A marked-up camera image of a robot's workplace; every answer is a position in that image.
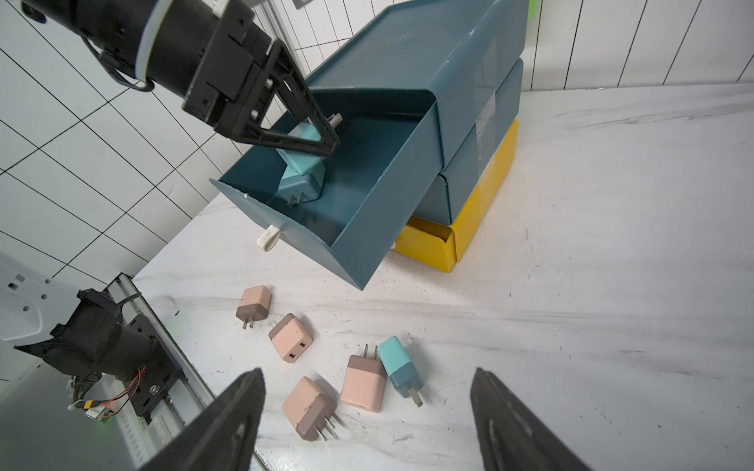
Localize teal plug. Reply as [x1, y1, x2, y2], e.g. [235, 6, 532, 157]
[275, 113, 344, 177]
[277, 163, 325, 207]
[377, 336, 424, 407]

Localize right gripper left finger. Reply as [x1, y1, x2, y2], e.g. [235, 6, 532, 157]
[141, 368, 266, 470]

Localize teal drawer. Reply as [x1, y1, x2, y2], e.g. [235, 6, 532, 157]
[214, 89, 442, 290]

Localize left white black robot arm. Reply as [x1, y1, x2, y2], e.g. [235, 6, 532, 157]
[22, 1, 340, 157]

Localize teal drawer cabinet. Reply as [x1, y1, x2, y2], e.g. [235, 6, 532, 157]
[307, 1, 528, 226]

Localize yellow bottom drawer box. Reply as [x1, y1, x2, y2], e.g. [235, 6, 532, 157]
[393, 120, 520, 273]

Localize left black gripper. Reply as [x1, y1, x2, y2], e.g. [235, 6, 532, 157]
[181, 0, 342, 158]

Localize aluminium mounting rail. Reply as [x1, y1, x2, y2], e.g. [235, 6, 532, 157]
[99, 272, 272, 471]

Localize pink brown plug left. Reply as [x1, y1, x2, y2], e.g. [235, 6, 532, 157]
[236, 286, 272, 330]

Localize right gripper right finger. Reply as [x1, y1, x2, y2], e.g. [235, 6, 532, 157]
[470, 368, 589, 470]

